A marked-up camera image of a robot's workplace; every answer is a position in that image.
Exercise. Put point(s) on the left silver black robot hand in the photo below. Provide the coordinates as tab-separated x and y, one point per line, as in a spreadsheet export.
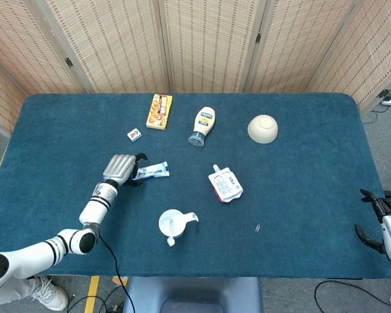
119	168

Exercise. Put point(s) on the white blue toothpaste tube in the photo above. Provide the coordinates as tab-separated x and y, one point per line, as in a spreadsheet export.
156	170

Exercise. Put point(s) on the white toothbrush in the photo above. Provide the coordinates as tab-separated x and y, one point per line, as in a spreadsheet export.
171	241

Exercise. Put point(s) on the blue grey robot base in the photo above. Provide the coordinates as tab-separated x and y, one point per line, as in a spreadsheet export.
192	293

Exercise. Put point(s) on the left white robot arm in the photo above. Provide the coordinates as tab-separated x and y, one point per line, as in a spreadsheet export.
94	208

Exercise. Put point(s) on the white mahjong tile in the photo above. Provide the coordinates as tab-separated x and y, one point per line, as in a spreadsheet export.
134	134

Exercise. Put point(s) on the yellow curry box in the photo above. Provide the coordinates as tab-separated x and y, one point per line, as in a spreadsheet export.
159	112

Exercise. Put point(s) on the mayonnaise squeeze bottle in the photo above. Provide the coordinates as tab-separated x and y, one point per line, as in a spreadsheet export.
203	122

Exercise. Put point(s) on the white spout pouch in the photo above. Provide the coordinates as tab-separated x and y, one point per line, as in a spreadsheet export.
225	186

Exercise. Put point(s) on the blue tablecloth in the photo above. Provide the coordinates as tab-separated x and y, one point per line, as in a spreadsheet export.
296	182

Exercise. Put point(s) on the black screen hinge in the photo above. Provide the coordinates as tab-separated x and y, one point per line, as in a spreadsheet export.
69	62
258	37

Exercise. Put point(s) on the yellow floor tape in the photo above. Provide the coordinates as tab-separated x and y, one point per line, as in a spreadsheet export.
92	293

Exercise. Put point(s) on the white sneaker with laces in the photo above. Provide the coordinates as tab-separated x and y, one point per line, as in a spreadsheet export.
50	295

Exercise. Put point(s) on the beige upturned bowl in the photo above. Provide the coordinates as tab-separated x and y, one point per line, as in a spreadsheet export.
262	128

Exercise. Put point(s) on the bamboo folding screen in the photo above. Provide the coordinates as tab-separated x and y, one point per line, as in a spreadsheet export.
208	45

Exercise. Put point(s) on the white trouser leg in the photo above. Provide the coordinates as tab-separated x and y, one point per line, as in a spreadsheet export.
16	291

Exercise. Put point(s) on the black metal bracket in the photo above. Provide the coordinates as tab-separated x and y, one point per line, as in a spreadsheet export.
385	93

